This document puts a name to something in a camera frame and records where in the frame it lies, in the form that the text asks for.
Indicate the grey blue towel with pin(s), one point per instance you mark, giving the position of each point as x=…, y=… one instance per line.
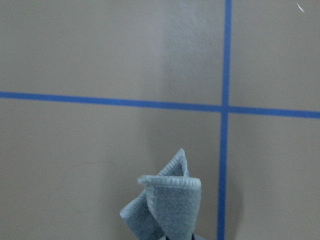
x=168, y=207

